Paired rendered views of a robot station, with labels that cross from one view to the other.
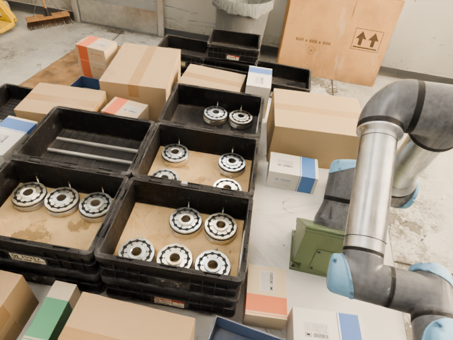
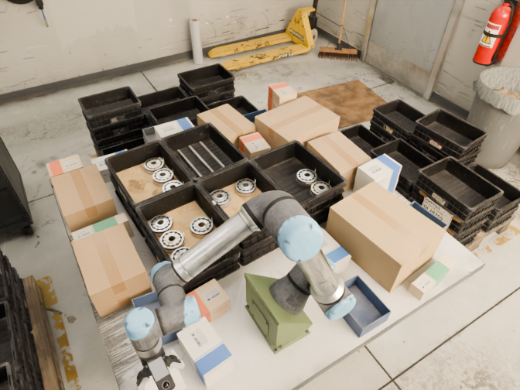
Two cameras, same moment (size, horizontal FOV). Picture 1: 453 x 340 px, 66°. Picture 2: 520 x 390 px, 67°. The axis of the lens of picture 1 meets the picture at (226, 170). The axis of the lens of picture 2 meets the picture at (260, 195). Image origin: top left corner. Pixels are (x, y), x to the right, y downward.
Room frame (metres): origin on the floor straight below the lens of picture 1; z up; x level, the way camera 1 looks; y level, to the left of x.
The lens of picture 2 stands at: (0.16, -0.96, 2.17)
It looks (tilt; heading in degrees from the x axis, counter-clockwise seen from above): 44 degrees down; 52
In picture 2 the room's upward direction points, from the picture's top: 1 degrees clockwise
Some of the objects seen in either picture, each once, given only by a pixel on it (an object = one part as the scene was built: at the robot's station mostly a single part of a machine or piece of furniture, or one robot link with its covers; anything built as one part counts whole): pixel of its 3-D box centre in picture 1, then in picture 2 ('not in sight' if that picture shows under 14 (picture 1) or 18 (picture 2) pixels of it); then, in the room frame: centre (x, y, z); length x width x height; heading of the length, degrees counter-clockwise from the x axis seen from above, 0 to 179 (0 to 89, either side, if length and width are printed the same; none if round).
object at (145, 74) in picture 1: (144, 81); (295, 131); (1.55, 0.47, 0.80); 0.40 x 0.30 x 0.20; 1
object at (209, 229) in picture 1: (220, 225); not in sight; (0.67, 0.00, 0.86); 0.10 x 0.10 x 0.01
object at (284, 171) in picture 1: (291, 173); (324, 253); (1.08, -0.27, 0.74); 0.20 x 0.12 x 0.09; 86
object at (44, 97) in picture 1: (65, 115); (226, 131); (1.22, 0.74, 0.78); 0.30 x 0.22 x 0.16; 90
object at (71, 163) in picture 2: not in sight; (66, 170); (0.33, 0.89, 0.81); 0.16 x 0.12 x 0.07; 174
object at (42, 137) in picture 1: (92, 150); (203, 158); (0.93, 0.49, 0.87); 0.40 x 0.30 x 0.11; 87
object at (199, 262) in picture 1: (212, 266); (183, 257); (0.53, 0.00, 0.86); 0.10 x 0.10 x 0.01
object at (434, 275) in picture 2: not in sight; (432, 277); (1.37, -0.64, 0.73); 0.24 x 0.06 x 0.06; 2
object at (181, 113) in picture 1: (213, 120); (296, 179); (1.21, 0.08, 0.87); 0.40 x 0.30 x 0.11; 87
